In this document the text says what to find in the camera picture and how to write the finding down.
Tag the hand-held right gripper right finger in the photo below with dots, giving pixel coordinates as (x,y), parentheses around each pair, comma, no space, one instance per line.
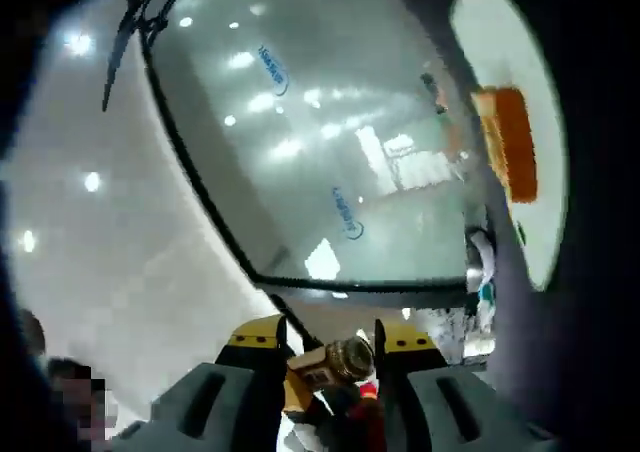
(450,407)

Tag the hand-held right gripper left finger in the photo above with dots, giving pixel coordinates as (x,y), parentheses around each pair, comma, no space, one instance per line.
(220,397)

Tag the glass pepper bottle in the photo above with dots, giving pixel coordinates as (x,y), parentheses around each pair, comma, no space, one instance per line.
(345,359)

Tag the blue white plastic bag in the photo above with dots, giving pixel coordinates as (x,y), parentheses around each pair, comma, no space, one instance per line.
(482,252)

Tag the round ceiling light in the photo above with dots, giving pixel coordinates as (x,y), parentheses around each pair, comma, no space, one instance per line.
(27,240)
(77,43)
(92,181)

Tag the brown bread loaf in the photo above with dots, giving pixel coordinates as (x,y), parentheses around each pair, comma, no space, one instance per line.
(515,142)

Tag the black monitor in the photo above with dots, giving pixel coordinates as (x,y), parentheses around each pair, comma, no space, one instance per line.
(117,57)

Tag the black glass partition frame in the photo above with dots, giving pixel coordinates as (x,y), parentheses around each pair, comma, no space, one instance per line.
(200,182)

